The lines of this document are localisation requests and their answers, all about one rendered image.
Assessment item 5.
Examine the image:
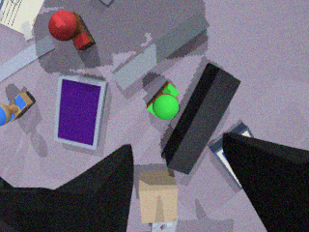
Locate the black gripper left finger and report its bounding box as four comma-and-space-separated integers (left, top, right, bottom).
0, 144, 134, 232

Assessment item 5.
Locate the white inspection card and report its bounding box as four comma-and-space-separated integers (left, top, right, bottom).
0, 0, 43, 42

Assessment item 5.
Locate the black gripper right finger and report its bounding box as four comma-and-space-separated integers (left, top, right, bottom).
223, 131, 309, 232

